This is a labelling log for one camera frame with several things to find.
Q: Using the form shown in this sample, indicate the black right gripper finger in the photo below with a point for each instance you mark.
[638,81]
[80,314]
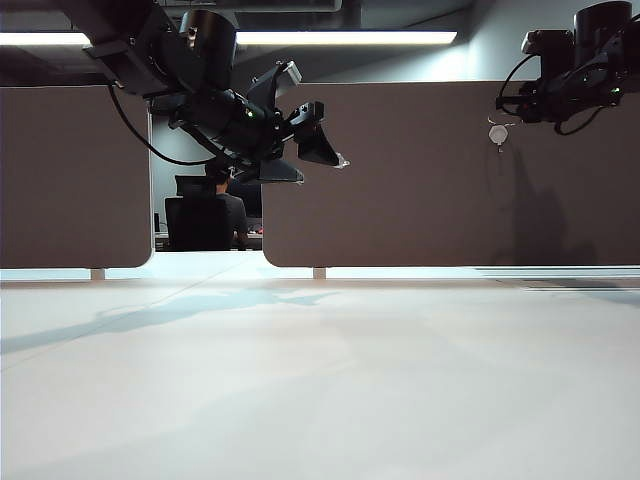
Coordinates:
[525,119]
[528,106]

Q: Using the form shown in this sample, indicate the right grey desk partition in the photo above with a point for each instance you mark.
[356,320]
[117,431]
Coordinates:
[400,210]

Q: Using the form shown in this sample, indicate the white partition support post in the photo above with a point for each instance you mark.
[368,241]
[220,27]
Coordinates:
[319,273]
[97,274]

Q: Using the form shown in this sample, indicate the grey desk partition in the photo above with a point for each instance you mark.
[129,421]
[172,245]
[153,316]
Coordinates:
[400,210]
[60,190]

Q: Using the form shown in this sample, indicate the long ceiling light strip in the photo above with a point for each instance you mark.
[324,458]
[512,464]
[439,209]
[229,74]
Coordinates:
[350,38]

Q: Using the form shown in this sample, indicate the left grey desk partition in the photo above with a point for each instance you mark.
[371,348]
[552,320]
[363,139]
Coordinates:
[60,190]

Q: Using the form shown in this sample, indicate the black office chair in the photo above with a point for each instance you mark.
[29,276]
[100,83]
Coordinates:
[192,225]

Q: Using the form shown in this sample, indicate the white hexagonal adhesive hook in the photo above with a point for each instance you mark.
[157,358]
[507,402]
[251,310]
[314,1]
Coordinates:
[498,134]

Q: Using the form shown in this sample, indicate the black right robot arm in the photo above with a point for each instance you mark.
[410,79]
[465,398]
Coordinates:
[610,35]

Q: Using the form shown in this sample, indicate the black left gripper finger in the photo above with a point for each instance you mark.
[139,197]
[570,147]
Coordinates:
[282,174]
[320,147]

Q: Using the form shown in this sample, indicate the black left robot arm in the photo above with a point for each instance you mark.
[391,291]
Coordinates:
[170,55]

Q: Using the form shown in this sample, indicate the black computer monitor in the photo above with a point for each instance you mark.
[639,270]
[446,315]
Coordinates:
[252,200]

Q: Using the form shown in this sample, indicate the seated person in dark shirt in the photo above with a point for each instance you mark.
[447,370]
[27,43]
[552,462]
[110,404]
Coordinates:
[231,210]

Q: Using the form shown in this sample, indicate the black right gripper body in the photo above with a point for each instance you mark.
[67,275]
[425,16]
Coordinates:
[560,90]

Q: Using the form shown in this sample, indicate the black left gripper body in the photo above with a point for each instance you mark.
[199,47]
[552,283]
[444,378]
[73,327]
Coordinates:
[270,135]

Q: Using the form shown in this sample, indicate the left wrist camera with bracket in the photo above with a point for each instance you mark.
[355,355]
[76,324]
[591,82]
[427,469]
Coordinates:
[272,85]

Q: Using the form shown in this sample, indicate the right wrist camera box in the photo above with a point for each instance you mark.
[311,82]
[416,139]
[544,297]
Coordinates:
[537,41]

